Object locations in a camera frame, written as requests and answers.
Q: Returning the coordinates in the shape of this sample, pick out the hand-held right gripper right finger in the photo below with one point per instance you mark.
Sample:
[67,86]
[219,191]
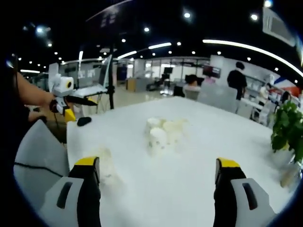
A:
[225,196]

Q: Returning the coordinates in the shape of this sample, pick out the white vertical light bar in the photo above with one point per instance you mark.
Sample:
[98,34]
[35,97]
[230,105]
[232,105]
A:
[80,59]

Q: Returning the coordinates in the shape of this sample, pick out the group of round ceiling downlights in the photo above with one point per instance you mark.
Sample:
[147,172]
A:
[187,15]

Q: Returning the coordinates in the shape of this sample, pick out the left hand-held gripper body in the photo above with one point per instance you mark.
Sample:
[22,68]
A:
[62,85]

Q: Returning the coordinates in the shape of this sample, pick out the single white paper cup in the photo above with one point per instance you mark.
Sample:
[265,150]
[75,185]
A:
[107,165]

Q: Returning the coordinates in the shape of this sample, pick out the green potted plant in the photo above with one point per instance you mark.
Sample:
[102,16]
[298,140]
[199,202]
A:
[286,127]

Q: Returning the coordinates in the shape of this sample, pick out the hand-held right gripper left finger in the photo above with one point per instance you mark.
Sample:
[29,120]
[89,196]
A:
[87,194]

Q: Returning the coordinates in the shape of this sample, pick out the black tripod stand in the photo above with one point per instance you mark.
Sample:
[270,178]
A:
[111,94]

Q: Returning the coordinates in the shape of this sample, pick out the cluster of white paper cups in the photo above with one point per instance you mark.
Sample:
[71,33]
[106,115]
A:
[157,139]

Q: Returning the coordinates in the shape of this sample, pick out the black oval object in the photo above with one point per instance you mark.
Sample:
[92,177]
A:
[84,121]

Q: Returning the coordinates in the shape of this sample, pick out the grey office chair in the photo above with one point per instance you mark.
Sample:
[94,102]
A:
[215,98]

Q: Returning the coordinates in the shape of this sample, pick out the open laptop on stand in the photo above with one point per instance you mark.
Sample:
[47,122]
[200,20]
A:
[105,71]

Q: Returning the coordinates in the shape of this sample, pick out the person's dark clothing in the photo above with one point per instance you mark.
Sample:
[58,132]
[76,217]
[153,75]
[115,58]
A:
[16,123]

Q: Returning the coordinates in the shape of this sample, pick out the long ceiling light strip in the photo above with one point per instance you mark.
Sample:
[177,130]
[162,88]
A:
[159,46]
[126,55]
[225,42]

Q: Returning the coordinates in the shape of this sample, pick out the white table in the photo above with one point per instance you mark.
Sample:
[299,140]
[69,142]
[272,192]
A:
[189,165]

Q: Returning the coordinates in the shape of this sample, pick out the person's left hand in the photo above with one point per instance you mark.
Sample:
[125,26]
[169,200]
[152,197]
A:
[46,99]

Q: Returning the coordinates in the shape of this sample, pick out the small beige bottle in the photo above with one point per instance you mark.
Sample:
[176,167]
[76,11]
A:
[287,177]

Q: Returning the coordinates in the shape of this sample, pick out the white ceiling air vent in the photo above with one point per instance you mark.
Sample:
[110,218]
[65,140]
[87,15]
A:
[277,26]

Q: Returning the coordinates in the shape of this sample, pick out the wall screen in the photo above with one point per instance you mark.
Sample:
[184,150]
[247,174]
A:
[211,71]

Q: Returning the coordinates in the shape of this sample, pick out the white office chair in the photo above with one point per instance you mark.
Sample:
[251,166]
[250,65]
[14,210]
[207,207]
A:
[35,151]

